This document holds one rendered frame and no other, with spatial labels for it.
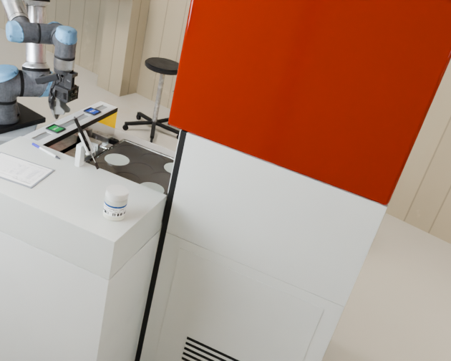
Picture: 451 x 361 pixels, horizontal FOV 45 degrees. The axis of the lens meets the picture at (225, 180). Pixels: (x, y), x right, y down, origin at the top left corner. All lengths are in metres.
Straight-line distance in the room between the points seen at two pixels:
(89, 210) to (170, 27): 3.50
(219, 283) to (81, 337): 0.51
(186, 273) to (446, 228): 2.75
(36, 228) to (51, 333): 0.41
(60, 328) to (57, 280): 0.20
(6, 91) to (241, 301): 1.32
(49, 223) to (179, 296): 0.61
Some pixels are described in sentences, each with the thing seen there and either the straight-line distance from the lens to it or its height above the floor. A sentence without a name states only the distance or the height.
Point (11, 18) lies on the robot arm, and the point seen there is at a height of 1.35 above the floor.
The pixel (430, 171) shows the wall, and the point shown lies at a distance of 4.29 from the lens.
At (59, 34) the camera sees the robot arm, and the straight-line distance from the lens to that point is 2.09.
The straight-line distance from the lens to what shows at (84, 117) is 2.42.
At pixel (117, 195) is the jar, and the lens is 1.68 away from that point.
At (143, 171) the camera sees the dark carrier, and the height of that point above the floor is 0.90.
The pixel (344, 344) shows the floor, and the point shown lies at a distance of 3.05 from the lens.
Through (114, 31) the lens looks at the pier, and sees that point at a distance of 5.25.
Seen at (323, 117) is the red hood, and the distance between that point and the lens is 1.62.
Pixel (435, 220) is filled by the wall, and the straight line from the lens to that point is 4.40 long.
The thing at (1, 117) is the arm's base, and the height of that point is 0.87.
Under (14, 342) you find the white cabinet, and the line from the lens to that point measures 2.18.
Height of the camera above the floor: 1.94
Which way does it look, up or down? 28 degrees down
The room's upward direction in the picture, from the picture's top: 14 degrees clockwise
